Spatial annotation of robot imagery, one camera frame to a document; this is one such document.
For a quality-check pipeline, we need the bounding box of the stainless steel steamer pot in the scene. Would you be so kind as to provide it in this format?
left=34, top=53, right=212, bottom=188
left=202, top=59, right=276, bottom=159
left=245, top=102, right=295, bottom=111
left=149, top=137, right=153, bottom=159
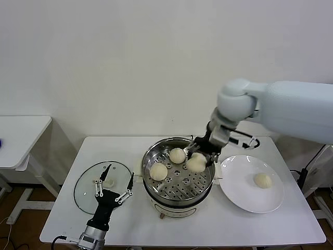
left=132, top=160, right=224, bottom=219

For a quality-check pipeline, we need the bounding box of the perforated stainless steel steamer basket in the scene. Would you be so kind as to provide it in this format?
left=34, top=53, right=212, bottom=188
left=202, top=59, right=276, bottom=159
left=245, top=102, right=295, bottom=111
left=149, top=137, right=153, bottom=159
left=142, top=137, right=216, bottom=202

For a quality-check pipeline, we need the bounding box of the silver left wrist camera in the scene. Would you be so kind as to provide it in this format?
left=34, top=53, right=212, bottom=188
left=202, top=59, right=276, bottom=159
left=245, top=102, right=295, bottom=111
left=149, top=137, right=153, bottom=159
left=77, top=233, right=105, bottom=249

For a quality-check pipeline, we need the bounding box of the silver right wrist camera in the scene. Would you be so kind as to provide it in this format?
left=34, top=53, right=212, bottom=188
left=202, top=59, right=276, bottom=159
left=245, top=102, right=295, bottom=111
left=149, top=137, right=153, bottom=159
left=210, top=126, right=231, bottom=151

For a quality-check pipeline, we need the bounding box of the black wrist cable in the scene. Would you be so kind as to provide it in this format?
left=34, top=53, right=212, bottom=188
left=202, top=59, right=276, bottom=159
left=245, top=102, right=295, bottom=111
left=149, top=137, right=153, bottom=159
left=228, top=130, right=261, bottom=151
left=50, top=235, right=79, bottom=250

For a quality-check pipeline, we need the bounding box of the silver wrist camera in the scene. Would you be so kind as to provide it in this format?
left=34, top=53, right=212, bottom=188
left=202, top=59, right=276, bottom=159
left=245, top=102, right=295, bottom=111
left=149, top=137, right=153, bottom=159
left=77, top=233, right=105, bottom=249
left=210, top=126, right=231, bottom=151

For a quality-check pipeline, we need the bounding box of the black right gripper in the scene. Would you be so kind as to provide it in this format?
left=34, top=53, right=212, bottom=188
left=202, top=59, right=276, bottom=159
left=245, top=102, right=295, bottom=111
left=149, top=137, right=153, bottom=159
left=183, top=122, right=222, bottom=168

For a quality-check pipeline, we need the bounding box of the round glass pot lid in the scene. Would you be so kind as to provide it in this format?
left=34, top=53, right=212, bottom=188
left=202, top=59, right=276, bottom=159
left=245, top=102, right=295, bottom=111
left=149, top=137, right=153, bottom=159
left=73, top=160, right=134, bottom=215

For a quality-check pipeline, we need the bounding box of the white steamed baozi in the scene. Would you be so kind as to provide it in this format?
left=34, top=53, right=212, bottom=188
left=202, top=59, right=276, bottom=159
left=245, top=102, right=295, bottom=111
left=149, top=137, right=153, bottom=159
left=186, top=152, right=208, bottom=172
left=253, top=172, right=274, bottom=189
left=149, top=163, right=169, bottom=181
left=169, top=147, right=186, bottom=164

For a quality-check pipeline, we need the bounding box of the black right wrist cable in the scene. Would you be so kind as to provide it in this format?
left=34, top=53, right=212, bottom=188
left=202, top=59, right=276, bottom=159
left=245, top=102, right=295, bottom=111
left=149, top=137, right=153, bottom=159
left=228, top=130, right=261, bottom=151

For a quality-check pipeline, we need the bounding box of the white oval plate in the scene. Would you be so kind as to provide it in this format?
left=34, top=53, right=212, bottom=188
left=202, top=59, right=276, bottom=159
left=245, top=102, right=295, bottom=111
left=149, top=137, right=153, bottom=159
left=219, top=155, right=285, bottom=214

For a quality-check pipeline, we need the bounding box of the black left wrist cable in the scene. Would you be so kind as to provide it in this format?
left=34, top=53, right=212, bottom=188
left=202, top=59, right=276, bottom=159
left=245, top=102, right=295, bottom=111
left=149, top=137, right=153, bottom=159
left=50, top=235, right=79, bottom=250

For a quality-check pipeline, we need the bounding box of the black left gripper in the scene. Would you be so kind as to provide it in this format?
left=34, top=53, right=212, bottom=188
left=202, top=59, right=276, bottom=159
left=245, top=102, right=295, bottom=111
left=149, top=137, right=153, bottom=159
left=86, top=163, right=135, bottom=231

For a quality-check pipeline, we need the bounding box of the white desk with label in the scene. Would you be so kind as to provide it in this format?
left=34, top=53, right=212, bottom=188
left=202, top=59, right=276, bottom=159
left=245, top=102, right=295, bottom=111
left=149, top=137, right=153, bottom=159
left=303, top=140, right=333, bottom=222

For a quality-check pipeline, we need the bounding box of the white side table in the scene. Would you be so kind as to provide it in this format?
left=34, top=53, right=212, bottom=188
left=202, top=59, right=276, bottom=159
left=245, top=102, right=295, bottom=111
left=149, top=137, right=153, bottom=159
left=0, top=116, right=62, bottom=226

